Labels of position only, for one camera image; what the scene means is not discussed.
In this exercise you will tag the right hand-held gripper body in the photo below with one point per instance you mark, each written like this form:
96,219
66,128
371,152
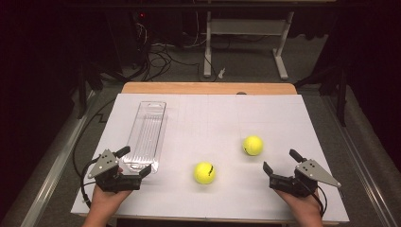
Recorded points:
296,186

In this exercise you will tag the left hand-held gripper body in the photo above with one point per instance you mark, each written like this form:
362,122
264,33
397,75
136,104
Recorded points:
107,181

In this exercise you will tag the clear plastic tray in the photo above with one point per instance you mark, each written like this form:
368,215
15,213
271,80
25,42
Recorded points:
146,132

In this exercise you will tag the yellow tennis ball black mark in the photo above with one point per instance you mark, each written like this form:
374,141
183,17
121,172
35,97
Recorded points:
203,173

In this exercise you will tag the person's right hand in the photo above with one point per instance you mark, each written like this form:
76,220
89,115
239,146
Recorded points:
304,206

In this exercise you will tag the person's left hand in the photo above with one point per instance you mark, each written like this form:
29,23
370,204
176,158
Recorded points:
105,203

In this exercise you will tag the black metal stand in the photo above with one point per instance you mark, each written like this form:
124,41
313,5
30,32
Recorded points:
82,94
341,101

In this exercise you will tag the white board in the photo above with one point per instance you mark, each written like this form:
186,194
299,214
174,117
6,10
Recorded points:
205,126

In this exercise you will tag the small white floor object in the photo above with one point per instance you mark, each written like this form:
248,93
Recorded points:
222,73

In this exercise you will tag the black box with red light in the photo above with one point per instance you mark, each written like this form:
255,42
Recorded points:
126,38

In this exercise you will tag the aluminium floor rail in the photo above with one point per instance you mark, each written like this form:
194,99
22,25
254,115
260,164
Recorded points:
359,157
56,167

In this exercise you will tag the white metal desk frame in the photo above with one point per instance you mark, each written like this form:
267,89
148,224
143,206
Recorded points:
246,26

